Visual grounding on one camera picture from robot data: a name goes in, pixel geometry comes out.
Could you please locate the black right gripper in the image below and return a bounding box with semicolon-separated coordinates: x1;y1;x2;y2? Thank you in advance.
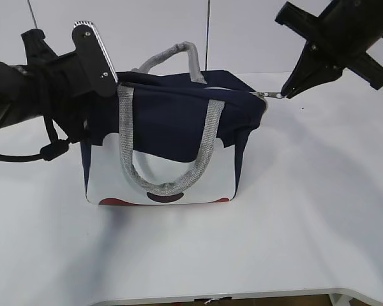
275;1;383;98

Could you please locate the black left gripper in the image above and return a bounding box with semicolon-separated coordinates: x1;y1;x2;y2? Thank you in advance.
20;28;119;144

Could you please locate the navy blue lunch bag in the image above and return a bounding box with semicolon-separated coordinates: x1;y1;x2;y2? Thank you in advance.
80;41;269;205

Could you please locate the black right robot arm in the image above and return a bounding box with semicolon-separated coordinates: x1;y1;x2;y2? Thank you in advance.
275;1;383;98

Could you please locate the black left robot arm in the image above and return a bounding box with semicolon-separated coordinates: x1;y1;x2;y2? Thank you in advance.
0;21;119;145

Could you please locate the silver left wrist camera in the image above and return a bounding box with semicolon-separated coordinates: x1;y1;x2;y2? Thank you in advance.
72;20;118;97

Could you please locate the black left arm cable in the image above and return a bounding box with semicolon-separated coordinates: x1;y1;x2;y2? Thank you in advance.
0;114;73;163

